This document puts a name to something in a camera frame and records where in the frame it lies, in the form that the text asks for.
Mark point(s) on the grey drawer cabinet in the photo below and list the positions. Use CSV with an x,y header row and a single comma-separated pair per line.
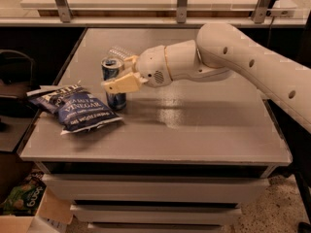
x,y
156,197

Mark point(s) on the cardboard box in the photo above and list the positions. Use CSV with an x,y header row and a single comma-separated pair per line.
x,y
52,216

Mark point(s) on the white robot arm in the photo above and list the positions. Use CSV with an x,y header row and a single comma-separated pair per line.
x,y
218,50

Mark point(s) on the clear plastic water bottle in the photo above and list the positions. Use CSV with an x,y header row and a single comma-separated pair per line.
x,y
119,52

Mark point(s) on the green snack bag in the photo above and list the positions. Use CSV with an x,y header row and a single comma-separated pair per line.
x,y
24,199

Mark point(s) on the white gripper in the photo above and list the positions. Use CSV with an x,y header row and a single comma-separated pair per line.
x,y
151,66

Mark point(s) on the metal shelf rail frame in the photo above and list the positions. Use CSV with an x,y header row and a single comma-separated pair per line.
x,y
153,12

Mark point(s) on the blue chip bag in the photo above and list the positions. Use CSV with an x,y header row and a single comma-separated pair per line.
x,y
75,108

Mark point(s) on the black chair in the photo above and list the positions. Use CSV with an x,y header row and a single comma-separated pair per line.
x,y
18,76

